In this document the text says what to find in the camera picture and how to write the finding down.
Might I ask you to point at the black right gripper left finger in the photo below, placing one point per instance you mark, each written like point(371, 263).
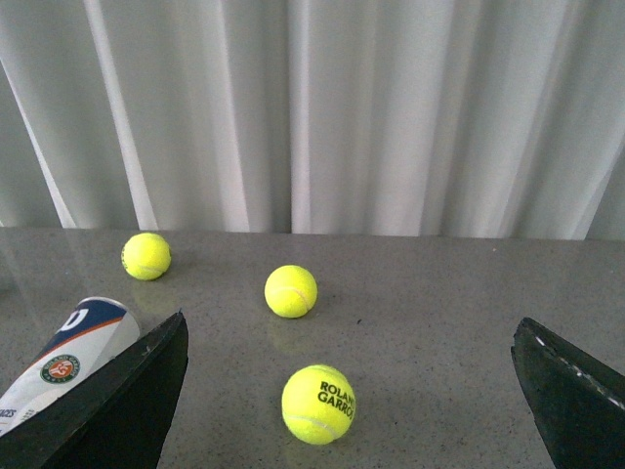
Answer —
point(119, 417)

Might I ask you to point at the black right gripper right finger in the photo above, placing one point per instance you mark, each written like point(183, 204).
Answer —
point(577, 401)

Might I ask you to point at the Wilson tennis ball can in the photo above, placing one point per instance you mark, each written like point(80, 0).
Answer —
point(97, 331)

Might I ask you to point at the far yellow tennis ball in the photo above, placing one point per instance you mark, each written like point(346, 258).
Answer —
point(146, 256)

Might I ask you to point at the Roland Garros tennis ball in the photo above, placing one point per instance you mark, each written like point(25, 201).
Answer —
point(318, 404)

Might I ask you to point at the plain yellow tennis ball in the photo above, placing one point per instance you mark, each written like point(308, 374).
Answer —
point(291, 291)

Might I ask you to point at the white pleated curtain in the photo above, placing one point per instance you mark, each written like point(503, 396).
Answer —
point(458, 118)

